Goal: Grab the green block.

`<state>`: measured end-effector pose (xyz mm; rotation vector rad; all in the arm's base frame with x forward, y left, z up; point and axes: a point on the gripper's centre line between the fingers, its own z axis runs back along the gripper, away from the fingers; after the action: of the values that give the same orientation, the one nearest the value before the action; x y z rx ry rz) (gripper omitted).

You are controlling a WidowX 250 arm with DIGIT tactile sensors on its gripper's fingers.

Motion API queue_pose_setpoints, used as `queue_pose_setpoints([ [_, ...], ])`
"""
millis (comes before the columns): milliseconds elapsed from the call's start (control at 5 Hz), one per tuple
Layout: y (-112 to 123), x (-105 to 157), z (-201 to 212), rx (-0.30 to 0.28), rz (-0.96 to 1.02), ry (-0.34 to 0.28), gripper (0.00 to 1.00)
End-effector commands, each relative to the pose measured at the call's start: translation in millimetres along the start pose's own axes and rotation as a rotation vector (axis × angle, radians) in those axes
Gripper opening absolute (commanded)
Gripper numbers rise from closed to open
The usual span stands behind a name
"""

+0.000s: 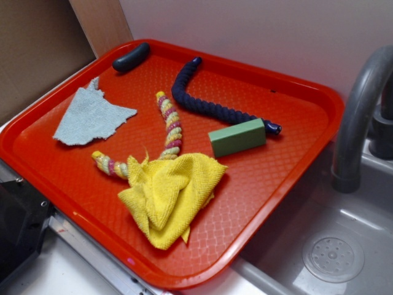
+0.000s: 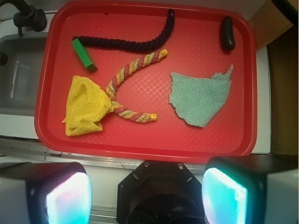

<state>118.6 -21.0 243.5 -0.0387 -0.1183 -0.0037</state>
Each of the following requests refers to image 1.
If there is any yellow microfibre cloth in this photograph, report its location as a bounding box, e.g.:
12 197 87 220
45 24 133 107
119 153 227 250

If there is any light blue cloth piece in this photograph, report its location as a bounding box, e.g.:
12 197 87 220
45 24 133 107
53 77 138 146

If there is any red plastic tray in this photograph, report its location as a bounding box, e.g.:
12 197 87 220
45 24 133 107
1 40 344 290

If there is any multicolour twisted rope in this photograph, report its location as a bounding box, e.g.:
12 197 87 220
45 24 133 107
91 91 183 181

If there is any grey toy faucet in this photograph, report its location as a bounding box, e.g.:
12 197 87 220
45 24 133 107
331 45 392 193

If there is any green rectangular block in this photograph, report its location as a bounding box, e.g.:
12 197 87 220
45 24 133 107
208 119 266 157

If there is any grey plastic sink basin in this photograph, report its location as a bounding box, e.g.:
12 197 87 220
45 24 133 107
230 135 393 295

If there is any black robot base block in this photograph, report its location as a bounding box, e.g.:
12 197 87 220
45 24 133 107
1 178 53 286

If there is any dark grey curved sausage toy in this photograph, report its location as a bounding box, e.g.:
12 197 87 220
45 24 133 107
112 42 150 73

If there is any dark blue twisted rope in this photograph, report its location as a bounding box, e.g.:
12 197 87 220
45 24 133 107
171 57 282 135

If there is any brown cardboard panel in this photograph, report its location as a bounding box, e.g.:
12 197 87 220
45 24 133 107
1 1 95 124

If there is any wooden board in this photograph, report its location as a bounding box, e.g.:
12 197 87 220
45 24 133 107
69 0 133 58

